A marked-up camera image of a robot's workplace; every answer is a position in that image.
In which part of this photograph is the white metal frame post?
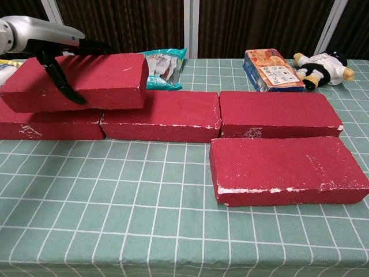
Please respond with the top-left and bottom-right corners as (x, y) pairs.
(40, 0), (76, 60)
(183, 0), (200, 60)
(314, 0), (349, 55)

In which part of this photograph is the yellow white plastic package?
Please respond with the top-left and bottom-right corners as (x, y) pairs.
(0, 59), (25, 90)

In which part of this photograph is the red brick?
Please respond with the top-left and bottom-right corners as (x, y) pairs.
(0, 98), (106, 141)
(99, 89), (222, 144)
(209, 136), (369, 208)
(219, 91), (344, 139)
(0, 53), (149, 114)

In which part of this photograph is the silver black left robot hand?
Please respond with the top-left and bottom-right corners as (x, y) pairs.
(10, 16), (115, 105)

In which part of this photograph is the dark brown pleated curtain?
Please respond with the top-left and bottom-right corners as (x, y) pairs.
(56, 0), (185, 60)
(197, 0), (337, 60)
(327, 0), (369, 60)
(0, 0), (65, 60)

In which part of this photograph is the teal snack bag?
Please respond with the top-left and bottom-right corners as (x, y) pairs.
(138, 47), (187, 92)

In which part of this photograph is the green checkered tablecloth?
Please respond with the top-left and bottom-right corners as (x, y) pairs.
(0, 59), (369, 277)

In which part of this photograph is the black white plush doll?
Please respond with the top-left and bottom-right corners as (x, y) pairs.
(293, 51), (355, 91)

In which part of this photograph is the blue orange cracker box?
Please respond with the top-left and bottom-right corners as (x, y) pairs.
(242, 48), (306, 93)

